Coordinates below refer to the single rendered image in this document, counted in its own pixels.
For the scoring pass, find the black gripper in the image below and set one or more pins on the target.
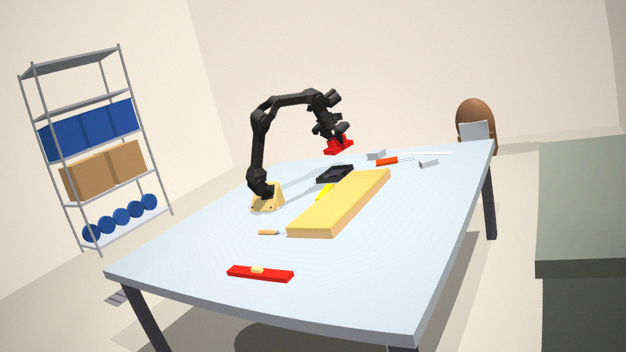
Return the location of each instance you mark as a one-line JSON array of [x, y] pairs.
[[326, 124]]

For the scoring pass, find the red flat bar with yellow block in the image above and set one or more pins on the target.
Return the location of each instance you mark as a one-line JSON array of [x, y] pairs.
[[260, 273]]

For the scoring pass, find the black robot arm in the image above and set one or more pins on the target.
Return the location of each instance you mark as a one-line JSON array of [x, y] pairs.
[[261, 122]]

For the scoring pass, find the orange hexagonal rod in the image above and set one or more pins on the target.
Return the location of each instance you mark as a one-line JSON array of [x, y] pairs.
[[389, 161]]

